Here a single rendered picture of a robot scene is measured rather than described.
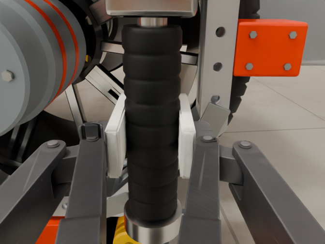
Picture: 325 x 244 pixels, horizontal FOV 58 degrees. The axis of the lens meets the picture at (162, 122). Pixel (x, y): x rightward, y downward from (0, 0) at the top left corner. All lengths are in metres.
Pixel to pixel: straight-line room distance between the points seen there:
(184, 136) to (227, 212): 1.31
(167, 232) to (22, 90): 0.17
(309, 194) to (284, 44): 1.35
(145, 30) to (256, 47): 0.26
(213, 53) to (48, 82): 0.21
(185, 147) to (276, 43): 0.28
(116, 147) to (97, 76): 0.36
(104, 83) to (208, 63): 0.20
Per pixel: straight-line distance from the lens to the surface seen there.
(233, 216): 1.45
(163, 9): 0.17
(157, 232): 0.22
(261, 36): 0.41
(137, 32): 0.17
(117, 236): 0.55
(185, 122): 0.17
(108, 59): 0.96
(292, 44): 0.42
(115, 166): 0.17
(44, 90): 0.32
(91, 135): 0.16
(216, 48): 0.40
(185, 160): 0.16
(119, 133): 0.16
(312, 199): 1.68
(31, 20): 0.31
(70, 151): 0.16
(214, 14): 0.39
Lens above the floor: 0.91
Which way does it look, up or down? 22 degrees down
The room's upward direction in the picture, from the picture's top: straight up
